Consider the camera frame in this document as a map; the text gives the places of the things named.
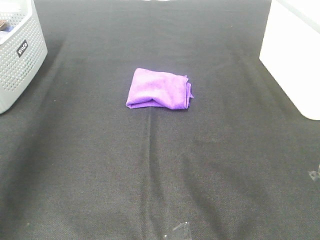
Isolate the purple microfiber towel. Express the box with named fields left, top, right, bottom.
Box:
left=125, top=68, right=194, bottom=110

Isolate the black fabric table mat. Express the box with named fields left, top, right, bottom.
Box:
left=0, top=0, right=320, bottom=240

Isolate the clear tape piece centre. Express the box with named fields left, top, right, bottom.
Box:
left=163, top=221, right=192, bottom=240

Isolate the clear tape piece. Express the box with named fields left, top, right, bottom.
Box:
left=308, top=167, right=320, bottom=183
left=163, top=221, right=192, bottom=240

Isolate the white plastic bin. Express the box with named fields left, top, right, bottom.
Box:
left=259, top=0, right=320, bottom=121

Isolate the grey perforated laundry basket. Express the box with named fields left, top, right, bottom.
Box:
left=0, top=0, right=48, bottom=113

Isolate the clear tape piece right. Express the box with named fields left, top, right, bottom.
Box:
left=308, top=167, right=320, bottom=183

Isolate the grey towel in basket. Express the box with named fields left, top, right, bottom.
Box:
left=0, top=26, right=13, bottom=39

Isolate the brown towel in basket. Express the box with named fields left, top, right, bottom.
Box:
left=0, top=20, right=7, bottom=31

